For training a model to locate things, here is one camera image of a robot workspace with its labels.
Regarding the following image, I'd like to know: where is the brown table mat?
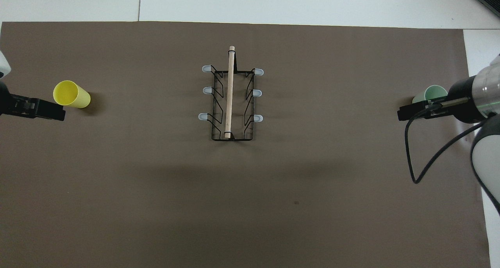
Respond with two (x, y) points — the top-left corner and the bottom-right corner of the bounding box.
(0, 21), (491, 268)

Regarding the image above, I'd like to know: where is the yellow plastic cup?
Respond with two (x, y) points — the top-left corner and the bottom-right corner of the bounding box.
(53, 80), (91, 109)

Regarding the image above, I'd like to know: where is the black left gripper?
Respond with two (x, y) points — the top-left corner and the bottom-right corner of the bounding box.
(0, 82), (66, 121)

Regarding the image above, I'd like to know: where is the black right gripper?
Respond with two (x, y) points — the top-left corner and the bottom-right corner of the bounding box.
(397, 76), (485, 124)

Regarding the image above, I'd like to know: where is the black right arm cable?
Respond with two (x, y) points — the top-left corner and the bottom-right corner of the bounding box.
(405, 97), (487, 184)

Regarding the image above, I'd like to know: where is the black wire cup rack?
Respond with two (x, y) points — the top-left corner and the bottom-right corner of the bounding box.
(198, 46), (264, 142)

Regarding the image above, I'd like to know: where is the pale green plastic cup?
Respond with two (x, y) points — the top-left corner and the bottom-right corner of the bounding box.
(412, 85), (448, 104)

